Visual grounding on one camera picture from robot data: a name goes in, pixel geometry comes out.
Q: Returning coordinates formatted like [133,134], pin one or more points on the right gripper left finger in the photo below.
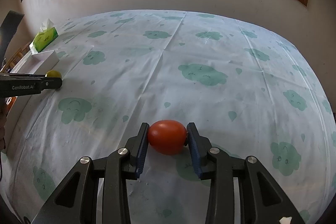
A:
[75,199]

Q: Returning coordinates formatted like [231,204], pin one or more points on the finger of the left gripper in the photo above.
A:
[51,83]

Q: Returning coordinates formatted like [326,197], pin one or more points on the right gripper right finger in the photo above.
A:
[261,198]

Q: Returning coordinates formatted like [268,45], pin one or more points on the green tomato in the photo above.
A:
[54,74]

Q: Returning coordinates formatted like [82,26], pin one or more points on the red tomato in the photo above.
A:
[167,137]

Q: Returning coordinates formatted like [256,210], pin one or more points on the large orange mandarin front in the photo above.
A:
[10,101]

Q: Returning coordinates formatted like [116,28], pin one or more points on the person left hand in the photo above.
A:
[3,115]

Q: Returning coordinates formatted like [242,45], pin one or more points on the white rectangular tray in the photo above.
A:
[39,63]

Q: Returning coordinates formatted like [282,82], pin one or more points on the wooden chair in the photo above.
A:
[15,58]

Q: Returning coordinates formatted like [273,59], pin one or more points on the green tissue box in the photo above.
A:
[44,37]

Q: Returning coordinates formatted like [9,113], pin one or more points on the cloud print tablecloth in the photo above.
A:
[247,89]

